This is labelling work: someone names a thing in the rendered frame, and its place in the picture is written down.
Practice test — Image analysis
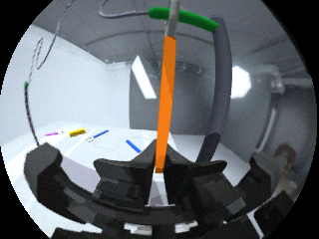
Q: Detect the white loop with orange handle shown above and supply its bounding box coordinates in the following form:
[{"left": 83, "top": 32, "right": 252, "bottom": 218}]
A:
[{"left": 155, "top": 0, "right": 180, "bottom": 174}]

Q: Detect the yellow rectangular block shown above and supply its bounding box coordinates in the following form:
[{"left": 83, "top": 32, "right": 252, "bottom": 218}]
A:
[{"left": 69, "top": 128, "right": 85, "bottom": 138}]

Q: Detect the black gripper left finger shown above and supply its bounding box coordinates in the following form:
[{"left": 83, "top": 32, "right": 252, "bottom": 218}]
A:
[{"left": 93, "top": 139, "right": 157, "bottom": 206}]

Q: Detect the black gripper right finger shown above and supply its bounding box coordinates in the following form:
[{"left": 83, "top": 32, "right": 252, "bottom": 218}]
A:
[{"left": 162, "top": 143, "right": 227, "bottom": 206}]

